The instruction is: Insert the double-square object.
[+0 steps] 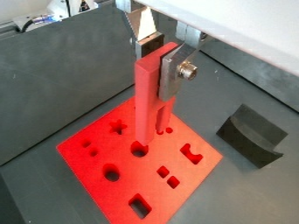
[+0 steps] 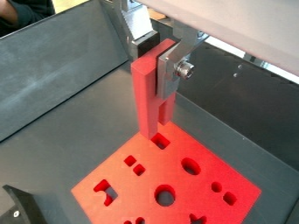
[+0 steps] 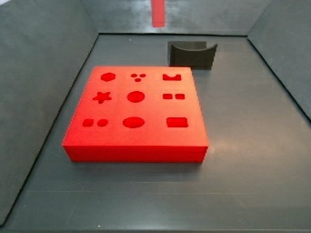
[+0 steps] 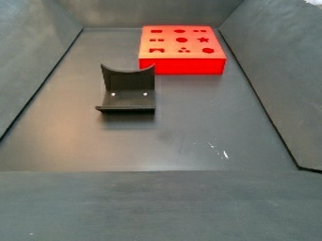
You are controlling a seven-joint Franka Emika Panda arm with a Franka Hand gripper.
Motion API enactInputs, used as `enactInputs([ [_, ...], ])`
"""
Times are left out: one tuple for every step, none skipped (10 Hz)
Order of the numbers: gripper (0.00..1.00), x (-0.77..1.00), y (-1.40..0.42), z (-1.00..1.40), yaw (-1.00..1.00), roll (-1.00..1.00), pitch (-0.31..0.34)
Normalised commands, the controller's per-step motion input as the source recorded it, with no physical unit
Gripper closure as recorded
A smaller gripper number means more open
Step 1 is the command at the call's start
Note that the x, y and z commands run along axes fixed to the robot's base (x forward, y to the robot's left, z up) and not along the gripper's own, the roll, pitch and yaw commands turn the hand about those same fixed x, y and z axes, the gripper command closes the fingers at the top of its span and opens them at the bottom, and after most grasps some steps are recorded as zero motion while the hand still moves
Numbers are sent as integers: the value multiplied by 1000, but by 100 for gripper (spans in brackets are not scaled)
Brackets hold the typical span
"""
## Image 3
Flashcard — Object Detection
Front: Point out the red shape-sorter block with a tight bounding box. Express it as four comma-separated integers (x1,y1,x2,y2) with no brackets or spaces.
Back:
62,66,210,163

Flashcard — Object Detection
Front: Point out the red double-square peg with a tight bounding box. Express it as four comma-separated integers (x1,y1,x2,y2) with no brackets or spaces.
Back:
151,0,166,27

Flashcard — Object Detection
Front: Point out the black curved holder block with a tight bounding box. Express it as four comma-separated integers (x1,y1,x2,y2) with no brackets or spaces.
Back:
168,41,218,70

